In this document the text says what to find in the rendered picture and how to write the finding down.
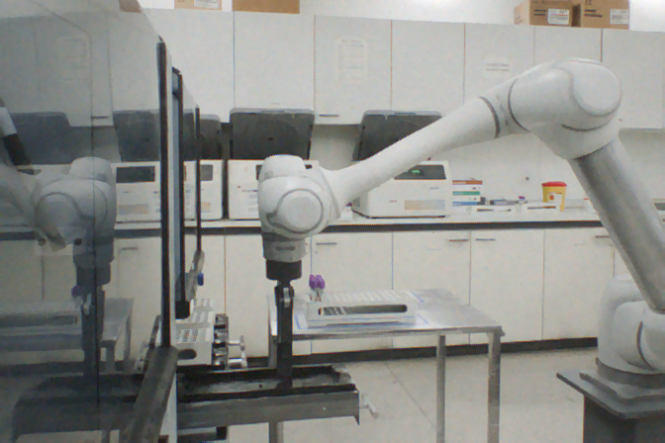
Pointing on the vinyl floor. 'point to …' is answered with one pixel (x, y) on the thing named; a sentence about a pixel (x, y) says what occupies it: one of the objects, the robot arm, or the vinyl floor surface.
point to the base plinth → (425, 352)
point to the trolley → (439, 315)
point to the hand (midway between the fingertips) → (284, 356)
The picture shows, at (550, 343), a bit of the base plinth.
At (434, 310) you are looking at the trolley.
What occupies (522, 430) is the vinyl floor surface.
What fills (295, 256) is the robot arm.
